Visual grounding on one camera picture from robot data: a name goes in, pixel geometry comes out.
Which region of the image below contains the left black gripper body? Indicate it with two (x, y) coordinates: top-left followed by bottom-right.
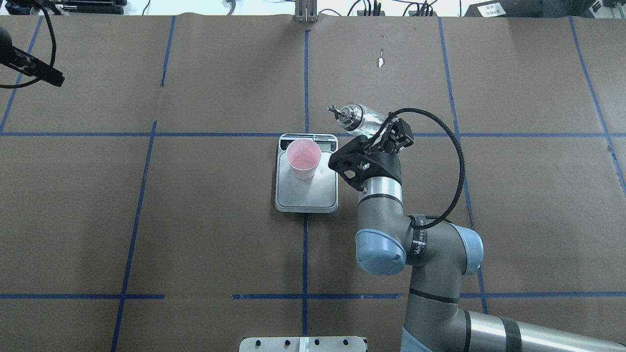
(0, 27), (29, 74)

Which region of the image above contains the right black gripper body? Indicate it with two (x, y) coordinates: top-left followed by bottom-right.
(327, 136), (401, 191)

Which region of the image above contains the pink plastic cup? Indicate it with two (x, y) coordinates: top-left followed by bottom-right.
(286, 138), (321, 180)

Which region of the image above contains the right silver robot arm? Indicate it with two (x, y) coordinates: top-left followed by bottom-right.
(328, 106), (625, 352)

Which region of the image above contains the digital kitchen scale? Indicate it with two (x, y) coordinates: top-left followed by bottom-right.
(274, 133), (338, 214)

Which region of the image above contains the black box with label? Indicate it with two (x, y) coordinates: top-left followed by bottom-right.
(463, 0), (543, 18)

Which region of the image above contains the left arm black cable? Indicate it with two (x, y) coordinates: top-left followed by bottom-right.
(0, 0), (57, 89)

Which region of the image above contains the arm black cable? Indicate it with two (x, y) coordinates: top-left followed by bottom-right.
(0, 0), (57, 89)
(391, 108), (466, 230)

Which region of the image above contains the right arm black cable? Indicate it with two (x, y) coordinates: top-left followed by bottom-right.
(391, 108), (466, 230)

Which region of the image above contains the aluminium frame post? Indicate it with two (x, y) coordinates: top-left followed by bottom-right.
(293, 0), (319, 23)

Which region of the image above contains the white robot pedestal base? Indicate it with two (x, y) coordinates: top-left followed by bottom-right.
(239, 336), (368, 352)

